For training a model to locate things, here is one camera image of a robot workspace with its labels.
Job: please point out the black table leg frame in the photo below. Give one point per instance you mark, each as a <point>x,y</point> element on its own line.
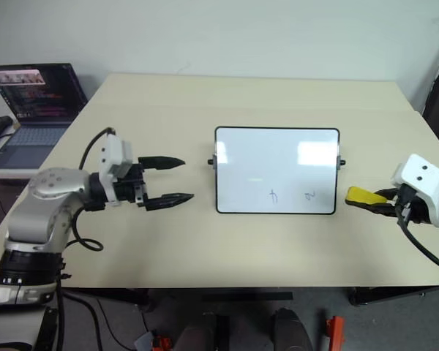
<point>109,295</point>
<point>398,295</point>

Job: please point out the dark side table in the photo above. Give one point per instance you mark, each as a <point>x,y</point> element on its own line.
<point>1,197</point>

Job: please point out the orange clamp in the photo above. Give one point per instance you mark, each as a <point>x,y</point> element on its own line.
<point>162,343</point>
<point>335,331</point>

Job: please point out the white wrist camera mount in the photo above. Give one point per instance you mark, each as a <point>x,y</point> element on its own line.
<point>111,153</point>
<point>424,175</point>

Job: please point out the grey rounded robot foot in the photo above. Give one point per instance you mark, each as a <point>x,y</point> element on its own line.
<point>194,340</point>

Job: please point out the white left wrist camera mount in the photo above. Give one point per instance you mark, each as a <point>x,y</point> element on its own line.
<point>111,153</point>

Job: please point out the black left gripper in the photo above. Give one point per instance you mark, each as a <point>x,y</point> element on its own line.
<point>127,187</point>

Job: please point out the grey paper sheet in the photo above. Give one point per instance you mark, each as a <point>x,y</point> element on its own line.
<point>144,340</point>

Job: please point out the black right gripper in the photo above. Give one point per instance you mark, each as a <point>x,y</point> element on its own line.
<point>417,213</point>

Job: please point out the black table crossbar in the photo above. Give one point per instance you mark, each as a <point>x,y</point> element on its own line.
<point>247,296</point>

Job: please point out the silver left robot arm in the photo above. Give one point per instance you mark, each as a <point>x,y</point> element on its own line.
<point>51,186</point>

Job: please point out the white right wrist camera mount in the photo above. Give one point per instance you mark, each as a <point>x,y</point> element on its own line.
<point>424,175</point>

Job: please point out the grey open laptop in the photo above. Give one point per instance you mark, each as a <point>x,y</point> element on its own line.
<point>33,135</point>

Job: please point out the black-framed tabletop whiteboard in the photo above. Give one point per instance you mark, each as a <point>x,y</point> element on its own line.
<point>278,164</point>

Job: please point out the yellow whiteboard eraser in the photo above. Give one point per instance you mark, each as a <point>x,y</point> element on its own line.
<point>364,196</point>

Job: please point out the black rounded robot foot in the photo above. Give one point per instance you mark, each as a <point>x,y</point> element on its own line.
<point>290,331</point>

